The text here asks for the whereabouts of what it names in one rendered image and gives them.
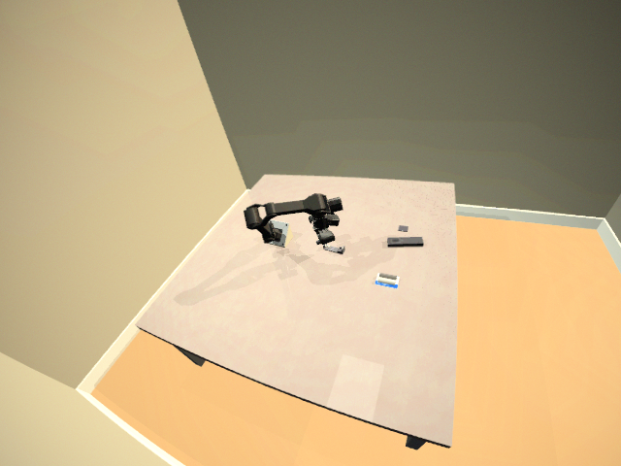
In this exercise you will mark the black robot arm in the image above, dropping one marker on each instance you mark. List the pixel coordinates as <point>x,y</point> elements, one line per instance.
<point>315,205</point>

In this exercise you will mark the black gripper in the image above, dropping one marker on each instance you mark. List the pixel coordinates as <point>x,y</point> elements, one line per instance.
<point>324,235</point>

